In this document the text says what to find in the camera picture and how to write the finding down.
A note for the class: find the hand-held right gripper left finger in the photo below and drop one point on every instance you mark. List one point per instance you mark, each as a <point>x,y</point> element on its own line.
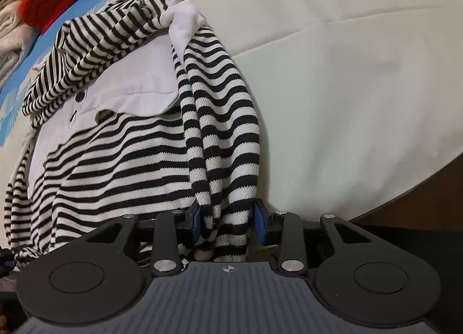
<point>195,225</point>

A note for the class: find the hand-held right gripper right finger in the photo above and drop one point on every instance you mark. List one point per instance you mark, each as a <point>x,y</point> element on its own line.
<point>259,222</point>

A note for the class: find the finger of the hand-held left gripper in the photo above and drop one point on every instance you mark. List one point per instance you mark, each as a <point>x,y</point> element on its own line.
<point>5,256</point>

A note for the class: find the black white striped garment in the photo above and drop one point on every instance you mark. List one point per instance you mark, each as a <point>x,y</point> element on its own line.
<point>108,160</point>

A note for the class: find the blue printed bed sheet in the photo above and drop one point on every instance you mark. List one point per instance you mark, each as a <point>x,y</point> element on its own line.
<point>343,84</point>

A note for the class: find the folded cream blanket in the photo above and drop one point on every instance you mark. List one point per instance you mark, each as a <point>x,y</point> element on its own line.
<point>9,48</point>

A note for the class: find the wooden bed frame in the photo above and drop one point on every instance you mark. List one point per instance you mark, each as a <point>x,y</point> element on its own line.
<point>430,196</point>

